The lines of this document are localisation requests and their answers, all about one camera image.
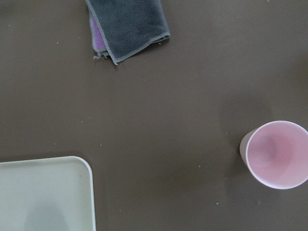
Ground pink plastic cup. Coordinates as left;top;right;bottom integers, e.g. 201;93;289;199
239;121;308;190

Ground grey folded cloth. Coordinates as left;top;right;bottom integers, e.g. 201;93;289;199
86;0;170;64

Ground cream rabbit tray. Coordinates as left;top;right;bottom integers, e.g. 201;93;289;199
0;156;96;231

